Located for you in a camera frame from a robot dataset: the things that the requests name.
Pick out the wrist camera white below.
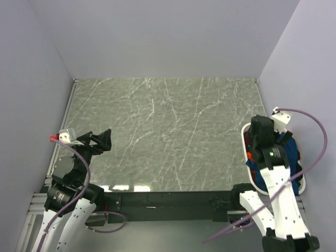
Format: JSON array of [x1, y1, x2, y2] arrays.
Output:
[[49, 128, 80, 145], [270, 107, 291, 133]]

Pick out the orange t shirt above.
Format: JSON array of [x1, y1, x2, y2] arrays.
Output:
[[247, 152, 254, 161]]

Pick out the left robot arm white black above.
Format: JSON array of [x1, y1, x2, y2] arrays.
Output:
[[32, 129, 112, 251]]

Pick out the blue t shirt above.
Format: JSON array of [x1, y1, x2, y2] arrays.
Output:
[[245, 131, 302, 196]]

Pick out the white laundry basket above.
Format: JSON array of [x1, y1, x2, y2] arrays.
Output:
[[241, 123, 306, 195]]

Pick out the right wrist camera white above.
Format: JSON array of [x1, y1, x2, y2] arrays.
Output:
[[270, 107, 291, 133]]

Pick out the aluminium frame rail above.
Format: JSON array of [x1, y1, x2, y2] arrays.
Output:
[[15, 78, 78, 251]]

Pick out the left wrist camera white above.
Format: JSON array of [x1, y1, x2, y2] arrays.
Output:
[[49, 128, 80, 145]]

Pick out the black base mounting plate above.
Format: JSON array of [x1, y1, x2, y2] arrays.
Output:
[[94, 191, 245, 224]]

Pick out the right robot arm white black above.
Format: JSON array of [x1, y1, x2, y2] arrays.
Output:
[[230, 112, 320, 251]]

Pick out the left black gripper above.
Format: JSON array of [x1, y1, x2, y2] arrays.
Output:
[[70, 128, 111, 184]]

